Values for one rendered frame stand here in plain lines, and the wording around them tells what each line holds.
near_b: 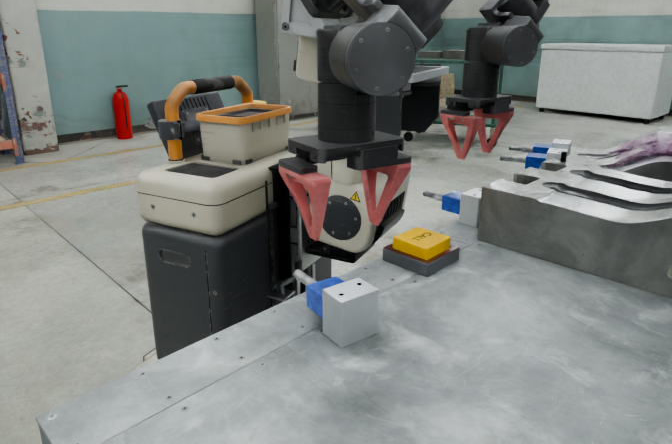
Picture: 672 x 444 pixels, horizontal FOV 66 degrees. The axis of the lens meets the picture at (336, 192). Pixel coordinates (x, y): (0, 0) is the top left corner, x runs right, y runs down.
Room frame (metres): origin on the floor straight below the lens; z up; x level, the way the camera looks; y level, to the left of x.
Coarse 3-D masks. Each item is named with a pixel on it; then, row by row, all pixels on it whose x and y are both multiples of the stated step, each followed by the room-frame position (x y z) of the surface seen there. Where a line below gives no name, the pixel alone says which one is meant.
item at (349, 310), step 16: (320, 288) 0.53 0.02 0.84; (336, 288) 0.51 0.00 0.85; (352, 288) 0.51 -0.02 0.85; (368, 288) 0.51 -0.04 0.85; (320, 304) 0.51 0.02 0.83; (336, 304) 0.48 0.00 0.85; (352, 304) 0.48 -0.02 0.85; (368, 304) 0.50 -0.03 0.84; (336, 320) 0.48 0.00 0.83; (352, 320) 0.48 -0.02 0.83; (368, 320) 0.50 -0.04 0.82; (336, 336) 0.48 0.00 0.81; (352, 336) 0.48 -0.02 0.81; (368, 336) 0.50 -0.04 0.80
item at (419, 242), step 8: (408, 232) 0.71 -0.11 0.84; (416, 232) 0.71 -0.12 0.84; (424, 232) 0.71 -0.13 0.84; (432, 232) 0.71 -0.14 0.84; (400, 240) 0.69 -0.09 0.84; (408, 240) 0.68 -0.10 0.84; (416, 240) 0.68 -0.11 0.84; (424, 240) 0.68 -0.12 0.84; (432, 240) 0.68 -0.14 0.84; (440, 240) 0.68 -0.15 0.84; (448, 240) 0.69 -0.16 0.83; (400, 248) 0.69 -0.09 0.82; (408, 248) 0.68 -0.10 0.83; (416, 248) 0.67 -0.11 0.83; (424, 248) 0.66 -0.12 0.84; (432, 248) 0.66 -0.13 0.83; (440, 248) 0.68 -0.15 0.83; (448, 248) 0.69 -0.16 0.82; (416, 256) 0.67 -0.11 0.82; (424, 256) 0.66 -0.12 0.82; (432, 256) 0.66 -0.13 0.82
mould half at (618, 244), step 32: (512, 192) 0.74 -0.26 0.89; (544, 192) 0.74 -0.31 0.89; (608, 192) 0.76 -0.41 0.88; (640, 192) 0.76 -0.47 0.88; (480, 224) 0.77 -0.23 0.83; (512, 224) 0.73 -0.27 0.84; (544, 224) 0.70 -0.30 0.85; (576, 224) 0.67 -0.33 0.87; (608, 224) 0.64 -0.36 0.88; (640, 224) 0.62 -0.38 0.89; (544, 256) 0.70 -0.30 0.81; (576, 256) 0.66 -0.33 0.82; (608, 256) 0.64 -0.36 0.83; (640, 256) 0.61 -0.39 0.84; (640, 288) 0.61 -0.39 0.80
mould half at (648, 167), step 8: (576, 152) 1.15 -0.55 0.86; (584, 152) 1.15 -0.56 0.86; (592, 152) 1.15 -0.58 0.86; (600, 152) 1.15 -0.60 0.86; (568, 160) 1.08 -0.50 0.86; (576, 160) 1.08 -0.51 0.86; (584, 160) 1.08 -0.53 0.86; (592, 160) 1.08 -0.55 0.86; (600, 160) 1.08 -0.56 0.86; (608, 160) 1.06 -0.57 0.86; (616, 160) 1.04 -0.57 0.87; (640, 160) 0.96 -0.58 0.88; (648, 160) 0.94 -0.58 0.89; (656, 160) 0.92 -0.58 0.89; (664, 160) 0.91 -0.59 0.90; (616, 168) 0.97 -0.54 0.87; (624, 168) 0.95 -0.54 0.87; (632, 168) 0.93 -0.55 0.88; (640, 168) 0.92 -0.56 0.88; (648, 168) 0.92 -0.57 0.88; (656, 168) 0.91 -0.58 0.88; (664, 168) 0.91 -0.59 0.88; (648, 176) 0.92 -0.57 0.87; (656, 176) 0.91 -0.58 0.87; (664, 176) 0.91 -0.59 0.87
